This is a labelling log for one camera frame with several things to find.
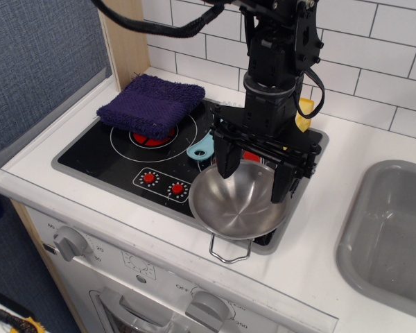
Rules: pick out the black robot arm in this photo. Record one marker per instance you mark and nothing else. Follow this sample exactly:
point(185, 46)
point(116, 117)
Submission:
point(283, 45)

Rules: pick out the yellow black object bottom left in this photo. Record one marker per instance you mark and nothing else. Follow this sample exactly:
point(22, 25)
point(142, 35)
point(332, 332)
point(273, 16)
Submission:
point(16, 318)

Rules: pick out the steel bowl with wire handle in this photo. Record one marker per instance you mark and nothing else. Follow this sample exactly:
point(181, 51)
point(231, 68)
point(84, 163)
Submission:
point(239, 207)

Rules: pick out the purple towel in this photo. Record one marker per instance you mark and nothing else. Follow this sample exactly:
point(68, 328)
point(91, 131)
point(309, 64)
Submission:
point(151, 106)

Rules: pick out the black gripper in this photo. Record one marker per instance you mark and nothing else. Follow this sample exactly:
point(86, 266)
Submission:
point(266, 127)

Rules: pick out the white toy oven front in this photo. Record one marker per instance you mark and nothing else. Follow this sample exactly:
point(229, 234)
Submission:
point(112, 290)

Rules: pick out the grey sink basin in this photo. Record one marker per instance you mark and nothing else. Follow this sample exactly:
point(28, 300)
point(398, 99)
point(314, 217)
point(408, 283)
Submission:
point(376, 253)

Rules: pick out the light blue dish brush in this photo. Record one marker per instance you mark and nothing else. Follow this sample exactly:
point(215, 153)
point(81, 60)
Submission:
point(203, 149)

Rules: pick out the light wooden side panel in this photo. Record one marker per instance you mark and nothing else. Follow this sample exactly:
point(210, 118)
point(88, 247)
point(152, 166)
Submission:
point(127, 51)

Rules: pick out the grey oven knob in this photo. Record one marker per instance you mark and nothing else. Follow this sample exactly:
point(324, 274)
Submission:
point(208, 310)
point(69, 242)

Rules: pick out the grey left oven knob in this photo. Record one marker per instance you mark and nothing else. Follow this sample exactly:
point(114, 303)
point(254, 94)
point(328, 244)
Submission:
point(69, 242)

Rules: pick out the yellow toy cheese wedge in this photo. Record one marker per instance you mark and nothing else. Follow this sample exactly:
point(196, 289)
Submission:
point(307, 107)

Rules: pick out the black toy stovetop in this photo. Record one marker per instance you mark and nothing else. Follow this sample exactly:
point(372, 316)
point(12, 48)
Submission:
point(156, 174)

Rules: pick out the grey right oven knob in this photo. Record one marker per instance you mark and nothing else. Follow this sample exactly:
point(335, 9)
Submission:
point(208, 310)

